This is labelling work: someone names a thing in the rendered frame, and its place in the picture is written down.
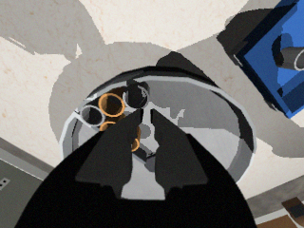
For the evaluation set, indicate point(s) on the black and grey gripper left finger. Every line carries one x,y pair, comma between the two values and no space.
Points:
104,159

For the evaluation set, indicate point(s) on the grey round turntable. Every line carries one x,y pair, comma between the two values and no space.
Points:
188,101

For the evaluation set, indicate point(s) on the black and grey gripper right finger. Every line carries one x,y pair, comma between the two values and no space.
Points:
181,161

